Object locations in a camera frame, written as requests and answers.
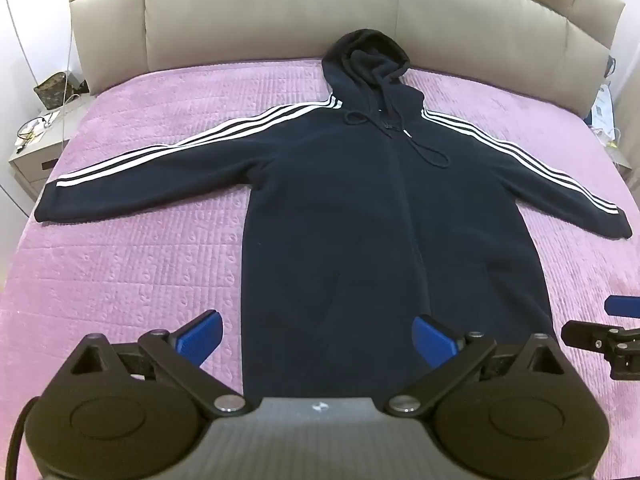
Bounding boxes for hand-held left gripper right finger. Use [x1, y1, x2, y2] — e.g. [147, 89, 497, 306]
[382, 314, 576, 417]

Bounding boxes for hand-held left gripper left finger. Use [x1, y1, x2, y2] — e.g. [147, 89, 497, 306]
[54, 309, 247, 416]

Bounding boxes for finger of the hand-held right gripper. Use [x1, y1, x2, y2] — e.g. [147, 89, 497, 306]
[604, 295, 640, 318]
[560, 319, 640, 382]

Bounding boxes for navy hoodie with white stripes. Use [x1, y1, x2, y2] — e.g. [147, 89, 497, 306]
[34, 29, 634, 402]

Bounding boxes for pink quilted bedspread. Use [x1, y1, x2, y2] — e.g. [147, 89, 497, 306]
[0, 57, 640, 480]

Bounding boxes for blue and white package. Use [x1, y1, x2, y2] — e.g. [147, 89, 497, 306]
[589, 84, 617, 127]

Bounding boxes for grey nightstand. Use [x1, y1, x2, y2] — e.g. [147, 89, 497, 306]
[7, 92, 97, 202]

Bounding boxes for camouflage pouch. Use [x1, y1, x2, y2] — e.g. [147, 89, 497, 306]
[33, 72, 69, 110]

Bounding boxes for beige leather headboard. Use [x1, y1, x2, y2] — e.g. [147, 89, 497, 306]
[65, 0, 627, 122]

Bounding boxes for black cable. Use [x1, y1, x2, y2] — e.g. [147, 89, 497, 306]
[9, 396, 42, 480]

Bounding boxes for tangled cables and glasses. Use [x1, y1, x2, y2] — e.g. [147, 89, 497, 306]
[15, 110, 62, 153]

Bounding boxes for white hanging cable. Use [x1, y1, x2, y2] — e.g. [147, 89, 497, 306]
[59, 5, 81, 161]

